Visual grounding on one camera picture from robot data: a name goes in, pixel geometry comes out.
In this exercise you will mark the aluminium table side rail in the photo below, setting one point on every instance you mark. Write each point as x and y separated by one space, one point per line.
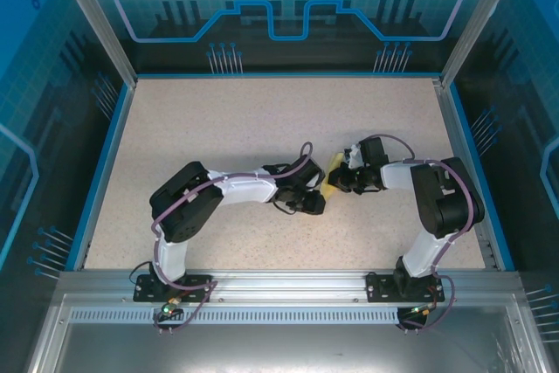
452 128

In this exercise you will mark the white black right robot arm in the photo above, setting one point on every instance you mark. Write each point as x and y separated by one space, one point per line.
395 176

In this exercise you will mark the aluminium frame post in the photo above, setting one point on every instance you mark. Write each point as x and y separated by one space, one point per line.
101 19
474 19

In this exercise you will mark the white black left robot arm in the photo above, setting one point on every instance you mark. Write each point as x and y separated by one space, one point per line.
244 187

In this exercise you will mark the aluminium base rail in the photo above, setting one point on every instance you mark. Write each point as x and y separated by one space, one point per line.
284 285

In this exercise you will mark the yellow cloth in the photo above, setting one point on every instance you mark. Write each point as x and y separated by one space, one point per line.
329 190

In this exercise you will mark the grey metal tray panel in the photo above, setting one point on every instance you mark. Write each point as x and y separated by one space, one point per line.
284 347

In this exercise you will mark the blue table border strip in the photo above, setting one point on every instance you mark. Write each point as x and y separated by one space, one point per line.
104 172

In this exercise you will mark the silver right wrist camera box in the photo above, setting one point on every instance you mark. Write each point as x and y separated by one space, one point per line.
353 155

